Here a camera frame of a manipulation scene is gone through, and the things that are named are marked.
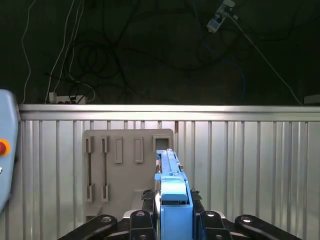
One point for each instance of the pale blue teach pendant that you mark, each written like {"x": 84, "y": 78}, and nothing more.
{"x": 7, "y": 120}

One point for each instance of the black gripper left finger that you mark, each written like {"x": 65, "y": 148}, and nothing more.
{"x": 140, "y": 225}

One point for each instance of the white power strip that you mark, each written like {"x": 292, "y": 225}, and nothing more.
{"x": 62, "y": 99}

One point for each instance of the hard disk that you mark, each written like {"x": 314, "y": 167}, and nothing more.
{"x": 175, "y": 220}

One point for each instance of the grey parts rack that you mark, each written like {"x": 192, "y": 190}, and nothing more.
{"x": 127, "y": 180}

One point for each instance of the pale grey box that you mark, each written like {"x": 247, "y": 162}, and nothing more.
{"x": 312, "y": 99}

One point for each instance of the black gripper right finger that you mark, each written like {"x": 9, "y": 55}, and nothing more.
{"x": 211, "y": 225}

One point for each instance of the white hanging adapter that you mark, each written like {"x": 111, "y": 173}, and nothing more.
{"x": 216, "y": 22}

